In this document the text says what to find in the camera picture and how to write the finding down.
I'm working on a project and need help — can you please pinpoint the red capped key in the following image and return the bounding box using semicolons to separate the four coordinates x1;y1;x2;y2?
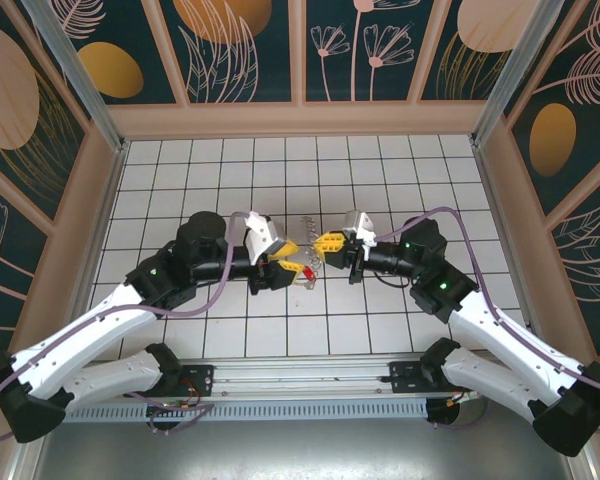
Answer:
294;267;318;291

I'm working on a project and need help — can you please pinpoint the grey sheet metal panel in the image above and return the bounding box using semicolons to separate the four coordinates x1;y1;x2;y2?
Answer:
7;392;599;480

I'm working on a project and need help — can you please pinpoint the aluminium side rail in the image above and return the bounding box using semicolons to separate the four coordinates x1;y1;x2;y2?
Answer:
472;142;549;354

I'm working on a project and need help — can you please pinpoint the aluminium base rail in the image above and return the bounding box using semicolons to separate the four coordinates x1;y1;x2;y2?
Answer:
27;355;576;401

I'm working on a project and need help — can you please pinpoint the slotted grey cable duct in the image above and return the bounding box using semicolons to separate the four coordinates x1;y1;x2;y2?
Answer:
62;398;429;424

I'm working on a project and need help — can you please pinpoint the aluminium frame post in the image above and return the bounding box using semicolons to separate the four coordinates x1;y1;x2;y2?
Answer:
469;0;579;149
19;0;129;154

